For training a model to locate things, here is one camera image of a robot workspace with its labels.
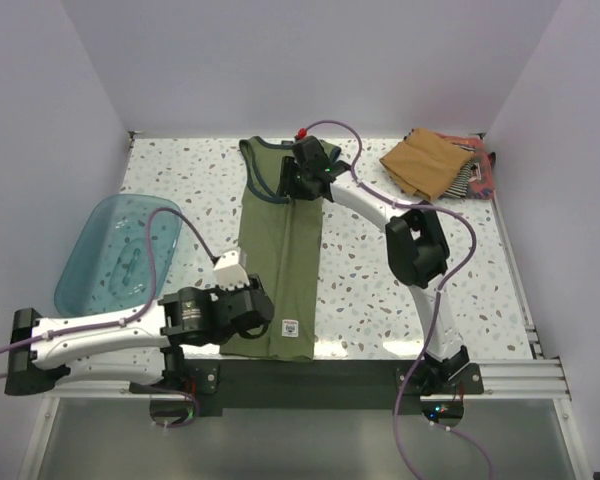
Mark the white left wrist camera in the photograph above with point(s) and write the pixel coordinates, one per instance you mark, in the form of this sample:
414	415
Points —
229	270

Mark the olive green tank top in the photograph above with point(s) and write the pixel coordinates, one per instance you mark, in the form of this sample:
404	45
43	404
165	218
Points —
282	240

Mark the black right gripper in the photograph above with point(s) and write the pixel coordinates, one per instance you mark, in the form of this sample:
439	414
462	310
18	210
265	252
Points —
286	186

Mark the striped folded tank top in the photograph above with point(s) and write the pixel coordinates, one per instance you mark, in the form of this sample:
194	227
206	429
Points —
460	187

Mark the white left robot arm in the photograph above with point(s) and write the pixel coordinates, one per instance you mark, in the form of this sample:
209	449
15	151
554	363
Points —
142	345

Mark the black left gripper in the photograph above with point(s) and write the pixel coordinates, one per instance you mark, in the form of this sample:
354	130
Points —
255	283

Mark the tan ribbed tank top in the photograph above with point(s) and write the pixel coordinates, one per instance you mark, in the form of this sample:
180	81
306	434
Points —
424	164

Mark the translucent blue plastic bin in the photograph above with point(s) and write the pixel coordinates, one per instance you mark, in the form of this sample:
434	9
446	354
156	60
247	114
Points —
108	269

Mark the red patterned folded tank top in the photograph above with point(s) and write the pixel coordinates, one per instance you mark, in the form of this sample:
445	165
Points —
483	188

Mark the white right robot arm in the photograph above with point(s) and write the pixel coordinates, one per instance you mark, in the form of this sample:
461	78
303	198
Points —
417	250

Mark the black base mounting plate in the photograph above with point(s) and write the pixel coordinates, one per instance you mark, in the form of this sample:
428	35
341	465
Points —
219	385

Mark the aluminium frame rail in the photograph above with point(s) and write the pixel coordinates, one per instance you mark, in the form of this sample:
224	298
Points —
501	379

